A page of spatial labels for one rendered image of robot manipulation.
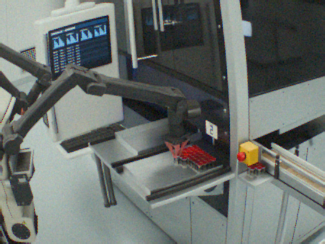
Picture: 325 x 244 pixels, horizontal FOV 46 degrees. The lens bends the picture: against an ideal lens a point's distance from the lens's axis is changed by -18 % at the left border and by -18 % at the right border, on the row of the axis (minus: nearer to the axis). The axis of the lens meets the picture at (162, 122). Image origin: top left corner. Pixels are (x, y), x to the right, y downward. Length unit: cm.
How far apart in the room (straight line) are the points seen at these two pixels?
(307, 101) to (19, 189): 142
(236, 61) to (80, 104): 114
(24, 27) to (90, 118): 456
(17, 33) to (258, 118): 557
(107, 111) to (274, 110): 112
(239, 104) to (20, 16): 556
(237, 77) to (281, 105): 32
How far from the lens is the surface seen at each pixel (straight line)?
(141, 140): 227
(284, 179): 182
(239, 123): 181
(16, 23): 698
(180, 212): 254
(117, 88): 158
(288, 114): 202
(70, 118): 257
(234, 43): 170
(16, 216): 191
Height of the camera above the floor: 183
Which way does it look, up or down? 23 degrees down
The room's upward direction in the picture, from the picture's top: 5 degrees counter-clockwise
